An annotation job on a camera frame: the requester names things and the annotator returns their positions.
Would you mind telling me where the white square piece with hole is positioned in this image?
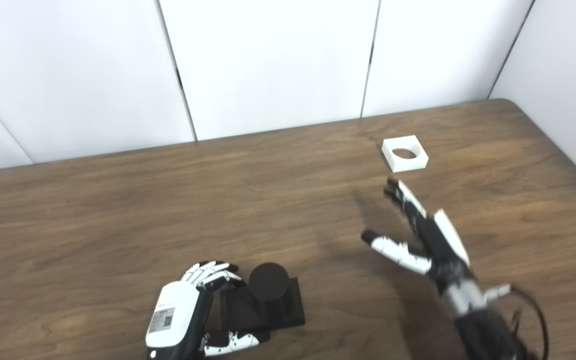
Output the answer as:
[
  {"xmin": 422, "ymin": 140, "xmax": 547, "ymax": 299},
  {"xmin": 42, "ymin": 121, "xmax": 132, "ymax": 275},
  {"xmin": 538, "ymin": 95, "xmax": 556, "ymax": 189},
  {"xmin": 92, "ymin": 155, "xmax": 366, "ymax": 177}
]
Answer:
[{"xmin": 381, "ymin": 135, "xmax": 429, "ymax": 173}]

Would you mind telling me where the black peg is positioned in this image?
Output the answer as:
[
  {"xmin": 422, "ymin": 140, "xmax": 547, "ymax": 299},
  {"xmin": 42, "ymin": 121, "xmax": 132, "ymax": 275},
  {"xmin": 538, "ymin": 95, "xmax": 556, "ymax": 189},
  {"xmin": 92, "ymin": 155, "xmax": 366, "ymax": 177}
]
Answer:
[{"xmin": 220, "ymin": 262, "xmax": 306, "ymax": 332}]

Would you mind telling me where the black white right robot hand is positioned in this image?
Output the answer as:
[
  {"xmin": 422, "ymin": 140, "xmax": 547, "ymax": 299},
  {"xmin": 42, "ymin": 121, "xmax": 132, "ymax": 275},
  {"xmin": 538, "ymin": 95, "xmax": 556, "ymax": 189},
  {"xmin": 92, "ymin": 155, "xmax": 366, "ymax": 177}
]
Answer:
[{"xmin": 360, "ymin": 179, "xmax": 474, "ymax": 293}]

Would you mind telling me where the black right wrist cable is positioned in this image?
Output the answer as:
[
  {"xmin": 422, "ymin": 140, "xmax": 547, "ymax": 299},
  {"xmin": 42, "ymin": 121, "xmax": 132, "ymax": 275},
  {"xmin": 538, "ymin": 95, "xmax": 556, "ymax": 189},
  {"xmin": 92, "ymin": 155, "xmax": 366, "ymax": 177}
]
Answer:
[{"xmin": 483, "ymin": 284, "xmax": 551, "ymax": 360}]

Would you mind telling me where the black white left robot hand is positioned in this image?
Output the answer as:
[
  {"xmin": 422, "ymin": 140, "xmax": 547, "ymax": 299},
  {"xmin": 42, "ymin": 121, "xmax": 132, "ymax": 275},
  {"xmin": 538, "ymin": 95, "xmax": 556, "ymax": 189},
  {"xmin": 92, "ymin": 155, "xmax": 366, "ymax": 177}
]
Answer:
[{"xmin": 145, "ymin": 260, "xmax": 271, "ymax": 360}]

